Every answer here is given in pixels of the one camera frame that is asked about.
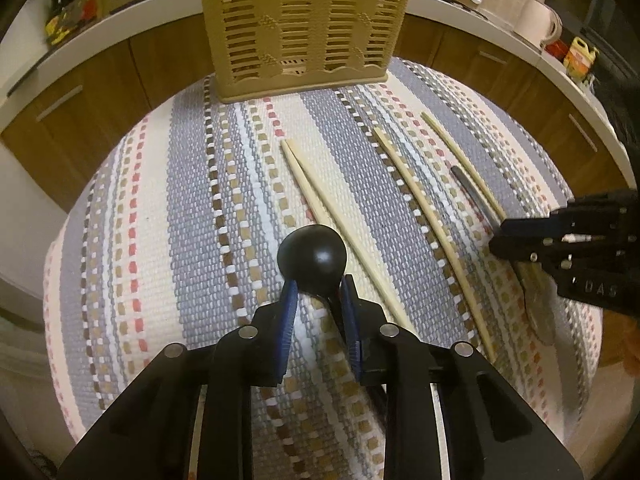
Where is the black plastic ladle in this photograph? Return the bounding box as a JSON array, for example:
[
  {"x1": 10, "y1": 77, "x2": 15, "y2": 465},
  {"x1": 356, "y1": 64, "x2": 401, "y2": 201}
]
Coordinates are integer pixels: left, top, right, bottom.
[{"x1": 275, "y1": 223, "x2": 388, "y2": 421}]

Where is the steel spoon wooden handle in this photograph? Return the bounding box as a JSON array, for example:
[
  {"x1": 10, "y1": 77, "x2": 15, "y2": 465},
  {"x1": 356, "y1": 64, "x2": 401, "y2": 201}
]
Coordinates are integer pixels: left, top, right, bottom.
[{"x1": 451, "y1": 166, "x2": 558, "y2": 346}]

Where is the wooden chopstick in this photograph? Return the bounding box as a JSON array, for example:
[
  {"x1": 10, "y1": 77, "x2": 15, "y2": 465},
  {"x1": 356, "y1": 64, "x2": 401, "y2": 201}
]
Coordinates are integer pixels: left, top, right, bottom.
[
  {"x1": 280, "y1": 139, "x2": 349, "y2": 242},
  {"x1": 373, "y1": 127, "x2": 499, "y2": 363},
  {"x1": 421, "y1": 110, "x2": 506, "y2": 221},
  {"x1": 280, "y1": 139, "x2": 418, "y2": 334}
]

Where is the pink electric kettle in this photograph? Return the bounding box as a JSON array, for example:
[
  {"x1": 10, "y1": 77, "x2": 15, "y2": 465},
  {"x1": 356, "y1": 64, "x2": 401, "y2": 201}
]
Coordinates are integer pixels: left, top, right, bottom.
[{"x1": 513, "y1": 0, "x2": 563, "y2": 50}]

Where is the person's right hand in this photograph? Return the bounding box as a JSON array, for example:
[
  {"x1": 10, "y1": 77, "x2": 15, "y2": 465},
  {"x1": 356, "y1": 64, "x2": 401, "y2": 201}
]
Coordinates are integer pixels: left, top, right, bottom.
[{"x1": 599, "y1": 310, "x2": 640, "y2": 377}]

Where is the dark soy sauce bottle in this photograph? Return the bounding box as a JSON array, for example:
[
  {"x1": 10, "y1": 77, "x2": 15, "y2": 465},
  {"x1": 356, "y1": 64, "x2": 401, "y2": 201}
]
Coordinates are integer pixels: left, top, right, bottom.
[{"x1": 43, "y1": 0, "x2": 82, "y2": 49}]

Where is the tan plastic utensil basket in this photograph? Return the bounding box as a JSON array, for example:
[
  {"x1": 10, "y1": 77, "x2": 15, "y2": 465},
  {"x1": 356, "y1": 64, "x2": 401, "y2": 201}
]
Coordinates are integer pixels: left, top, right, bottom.
[{"x1": 201, "y1": 0, "x2": 408, "y2": 102}]

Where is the striped woven table mat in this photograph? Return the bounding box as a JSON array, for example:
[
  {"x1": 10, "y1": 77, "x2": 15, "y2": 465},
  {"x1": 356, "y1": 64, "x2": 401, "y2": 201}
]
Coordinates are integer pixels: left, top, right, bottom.
[{"x1": 43, "y1": 60, "x2": 602, "y2": 440}]

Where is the yellow oil bottle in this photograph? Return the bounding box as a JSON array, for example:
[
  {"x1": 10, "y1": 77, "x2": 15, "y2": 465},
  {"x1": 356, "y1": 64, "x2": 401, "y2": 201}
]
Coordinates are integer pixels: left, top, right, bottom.
[{"x1": 563, "y1": 36, "x2": 599, "y2": 84}]

